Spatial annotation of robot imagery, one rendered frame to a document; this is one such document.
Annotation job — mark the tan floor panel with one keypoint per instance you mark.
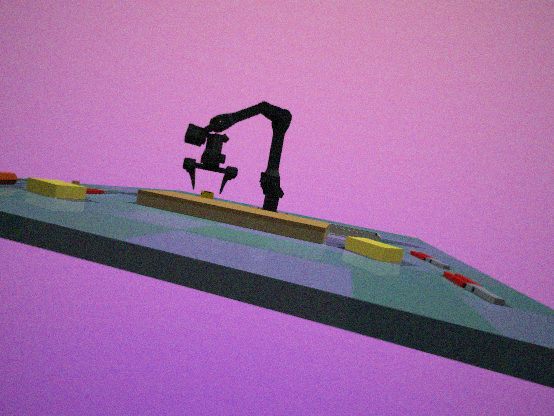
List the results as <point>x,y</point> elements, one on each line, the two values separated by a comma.
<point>253,218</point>

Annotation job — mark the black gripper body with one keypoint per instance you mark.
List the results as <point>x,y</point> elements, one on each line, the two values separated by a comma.
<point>209,166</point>

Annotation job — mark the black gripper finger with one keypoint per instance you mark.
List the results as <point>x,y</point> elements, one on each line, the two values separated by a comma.
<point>191,171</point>
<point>224,181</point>

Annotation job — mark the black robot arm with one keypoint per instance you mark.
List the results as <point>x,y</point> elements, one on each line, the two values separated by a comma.
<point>270,179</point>

